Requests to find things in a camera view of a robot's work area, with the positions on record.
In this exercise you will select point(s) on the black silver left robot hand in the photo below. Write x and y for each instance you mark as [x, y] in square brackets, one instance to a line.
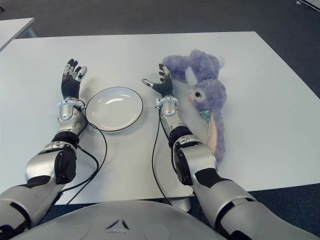
[70, 87]

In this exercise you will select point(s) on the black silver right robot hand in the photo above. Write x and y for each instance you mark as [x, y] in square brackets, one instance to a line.
[165, 86]

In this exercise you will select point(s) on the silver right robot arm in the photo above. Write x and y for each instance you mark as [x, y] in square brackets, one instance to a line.
[200, 160]

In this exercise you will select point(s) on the white side table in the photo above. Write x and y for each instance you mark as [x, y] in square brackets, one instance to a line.
[12, 30]

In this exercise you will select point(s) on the white plate with black rim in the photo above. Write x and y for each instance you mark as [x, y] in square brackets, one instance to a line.
[115, 110]

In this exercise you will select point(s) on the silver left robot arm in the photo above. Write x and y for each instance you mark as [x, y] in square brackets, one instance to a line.
[42, 165]

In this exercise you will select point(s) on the white table leg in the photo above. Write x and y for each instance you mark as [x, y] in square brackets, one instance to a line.
[183, 205]

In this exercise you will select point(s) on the purple plush bunny doll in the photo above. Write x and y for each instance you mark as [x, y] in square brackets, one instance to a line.
[210, 92]

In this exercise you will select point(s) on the grey robot torso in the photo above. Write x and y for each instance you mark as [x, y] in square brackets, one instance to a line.
[112, 222]

